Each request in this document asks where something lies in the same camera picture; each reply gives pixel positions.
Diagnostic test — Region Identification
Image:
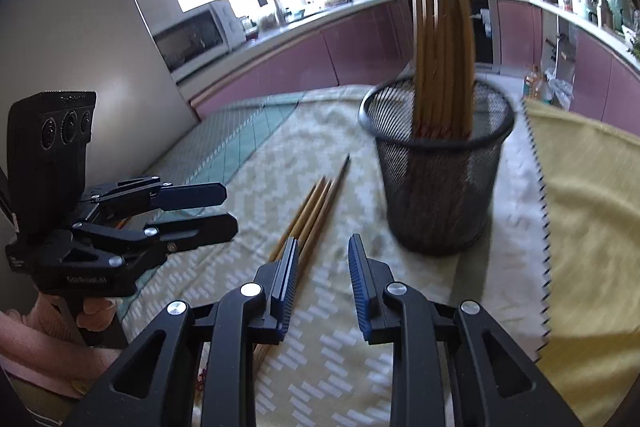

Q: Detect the bundle of wooden chopsticks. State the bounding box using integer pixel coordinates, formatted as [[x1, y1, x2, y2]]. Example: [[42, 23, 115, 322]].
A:
[[410, 0, 476, 142]]

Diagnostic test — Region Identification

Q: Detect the patterned tablecloth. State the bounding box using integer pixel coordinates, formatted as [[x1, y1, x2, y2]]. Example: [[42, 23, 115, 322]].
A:
[[117, 84, 640, 427]]

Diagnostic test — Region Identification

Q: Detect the black mesh utensil holder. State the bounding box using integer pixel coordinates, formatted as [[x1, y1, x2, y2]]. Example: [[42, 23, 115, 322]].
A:
[[359, 77, 516, 257]]

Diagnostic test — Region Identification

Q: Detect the person's left hand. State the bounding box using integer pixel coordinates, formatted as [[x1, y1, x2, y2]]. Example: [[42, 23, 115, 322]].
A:
[[75, 296, 123, 333]]

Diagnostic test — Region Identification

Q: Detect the yellow cooking oil bottle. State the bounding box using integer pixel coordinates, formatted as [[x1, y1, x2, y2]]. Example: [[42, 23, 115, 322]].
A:
[[522, 66, 543, 100]]

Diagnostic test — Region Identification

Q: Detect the black built-in oven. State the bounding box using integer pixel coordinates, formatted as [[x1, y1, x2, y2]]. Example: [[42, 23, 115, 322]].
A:
[[467, 0, 501, 75]]

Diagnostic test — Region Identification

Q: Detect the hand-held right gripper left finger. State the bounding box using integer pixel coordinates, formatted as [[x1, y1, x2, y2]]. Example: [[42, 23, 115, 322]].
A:
[[65, 237, 301, 427]]

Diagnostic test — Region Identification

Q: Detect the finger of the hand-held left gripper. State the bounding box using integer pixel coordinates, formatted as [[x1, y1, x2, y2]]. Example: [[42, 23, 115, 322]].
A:
[[82, 177, 227, 219], [72, 213, 239, 270]]

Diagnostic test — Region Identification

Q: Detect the white microwave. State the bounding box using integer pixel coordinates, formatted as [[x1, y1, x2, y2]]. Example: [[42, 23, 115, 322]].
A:
[[151, 0, 247, 75]]

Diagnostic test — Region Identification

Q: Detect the pink kitchen counter unit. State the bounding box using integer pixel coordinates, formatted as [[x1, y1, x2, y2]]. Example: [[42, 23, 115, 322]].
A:
[[172, 0, 416, 120], [495, 0, 640, 128]]

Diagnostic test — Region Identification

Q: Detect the red-ended wooden chopstick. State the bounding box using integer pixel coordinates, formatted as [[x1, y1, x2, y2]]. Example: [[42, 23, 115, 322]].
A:
[[290, 179, 333, 253], [299, 154, 351, 258], [267, 184, 318, 263], [280, 177, 326, 253]]

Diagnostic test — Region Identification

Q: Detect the grey refrigerator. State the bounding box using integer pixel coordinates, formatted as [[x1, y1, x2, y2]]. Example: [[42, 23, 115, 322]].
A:
[[0, 0, 202, 313]]

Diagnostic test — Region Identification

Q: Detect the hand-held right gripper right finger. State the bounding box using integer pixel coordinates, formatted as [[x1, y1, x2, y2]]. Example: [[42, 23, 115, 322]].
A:
[[347, 234, 583, 427]]

